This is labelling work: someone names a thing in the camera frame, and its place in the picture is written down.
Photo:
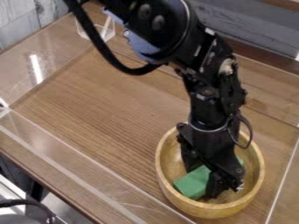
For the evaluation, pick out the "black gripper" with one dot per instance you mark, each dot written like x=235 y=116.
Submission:
x=209 y=146

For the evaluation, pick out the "green rectangular block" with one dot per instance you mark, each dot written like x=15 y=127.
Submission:
x=192 y=183

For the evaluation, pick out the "brown wooden bowl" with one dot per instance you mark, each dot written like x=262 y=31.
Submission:
x=229 y=202

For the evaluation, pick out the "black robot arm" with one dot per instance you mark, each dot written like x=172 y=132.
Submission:
x=168 y=37

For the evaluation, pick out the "clear acrylic corner bracket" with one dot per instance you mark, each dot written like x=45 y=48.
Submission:
x=104 y=25

